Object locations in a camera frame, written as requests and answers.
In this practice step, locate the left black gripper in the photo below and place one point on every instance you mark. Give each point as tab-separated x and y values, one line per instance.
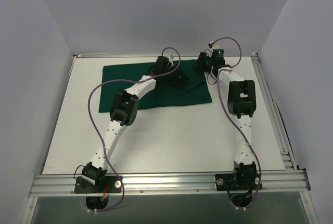
176	75

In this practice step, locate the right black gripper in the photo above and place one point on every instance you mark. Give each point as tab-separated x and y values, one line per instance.
201	62

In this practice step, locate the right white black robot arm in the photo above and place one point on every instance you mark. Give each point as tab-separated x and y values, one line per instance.
237	96

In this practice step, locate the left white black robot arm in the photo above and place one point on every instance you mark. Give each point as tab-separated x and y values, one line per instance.
124	111

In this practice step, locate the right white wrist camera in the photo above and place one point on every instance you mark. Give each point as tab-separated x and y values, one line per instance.
212	46

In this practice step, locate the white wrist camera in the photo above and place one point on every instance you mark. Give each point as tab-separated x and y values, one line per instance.
170	58
212	46

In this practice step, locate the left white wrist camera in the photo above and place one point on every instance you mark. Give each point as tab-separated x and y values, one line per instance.
170	58

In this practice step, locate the back aluminium rail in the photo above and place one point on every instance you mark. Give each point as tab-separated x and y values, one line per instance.
106	55

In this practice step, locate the aluminium rail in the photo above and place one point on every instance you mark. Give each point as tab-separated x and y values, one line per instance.
170	184
106	55
276	120

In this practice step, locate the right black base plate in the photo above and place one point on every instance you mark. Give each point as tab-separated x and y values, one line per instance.
234	182

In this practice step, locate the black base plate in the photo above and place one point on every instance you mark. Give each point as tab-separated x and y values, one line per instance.
108	184
234	182

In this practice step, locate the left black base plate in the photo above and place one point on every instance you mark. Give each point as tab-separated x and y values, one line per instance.
108	184

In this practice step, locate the right aluminium rail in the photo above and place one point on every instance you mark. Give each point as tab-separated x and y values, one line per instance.
276	120

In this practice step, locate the front aluminium rail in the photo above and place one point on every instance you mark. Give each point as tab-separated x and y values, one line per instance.
170	184

